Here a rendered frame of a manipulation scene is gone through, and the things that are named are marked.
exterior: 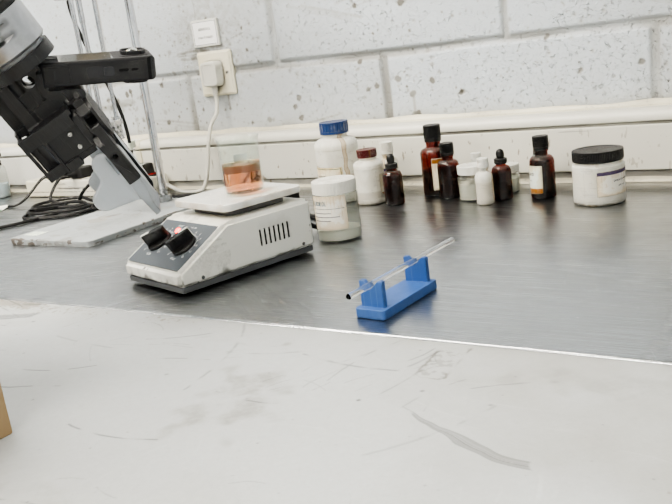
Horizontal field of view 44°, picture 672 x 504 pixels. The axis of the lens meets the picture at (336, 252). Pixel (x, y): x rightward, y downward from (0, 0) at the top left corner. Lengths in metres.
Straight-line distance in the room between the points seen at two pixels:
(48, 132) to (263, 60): 0.78
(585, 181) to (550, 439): 0.64
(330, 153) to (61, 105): 0.55
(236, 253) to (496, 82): 0.58
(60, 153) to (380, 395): 0.44
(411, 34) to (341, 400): 0.91
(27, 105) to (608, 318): 0.59
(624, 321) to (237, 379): 0.32
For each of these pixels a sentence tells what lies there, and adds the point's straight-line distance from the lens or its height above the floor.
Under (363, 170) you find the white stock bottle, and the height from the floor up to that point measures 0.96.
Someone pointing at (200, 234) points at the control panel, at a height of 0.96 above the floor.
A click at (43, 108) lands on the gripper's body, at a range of 0.90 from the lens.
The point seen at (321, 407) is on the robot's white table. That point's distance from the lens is 0.61.
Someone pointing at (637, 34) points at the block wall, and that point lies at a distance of 1.30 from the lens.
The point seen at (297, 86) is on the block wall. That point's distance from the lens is 1.56.
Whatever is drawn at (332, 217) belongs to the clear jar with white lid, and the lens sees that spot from 1.07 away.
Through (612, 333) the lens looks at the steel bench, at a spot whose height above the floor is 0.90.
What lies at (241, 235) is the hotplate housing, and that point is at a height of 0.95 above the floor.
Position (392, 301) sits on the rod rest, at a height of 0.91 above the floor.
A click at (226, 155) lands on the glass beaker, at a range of 1.00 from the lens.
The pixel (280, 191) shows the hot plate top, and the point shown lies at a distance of 1.01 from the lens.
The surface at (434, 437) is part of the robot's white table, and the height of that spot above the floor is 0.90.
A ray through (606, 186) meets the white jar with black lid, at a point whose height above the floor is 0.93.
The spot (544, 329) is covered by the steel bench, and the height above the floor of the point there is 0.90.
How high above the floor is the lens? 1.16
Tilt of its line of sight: 14 degrees down
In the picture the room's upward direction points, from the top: 8 degrees counter-clockwise
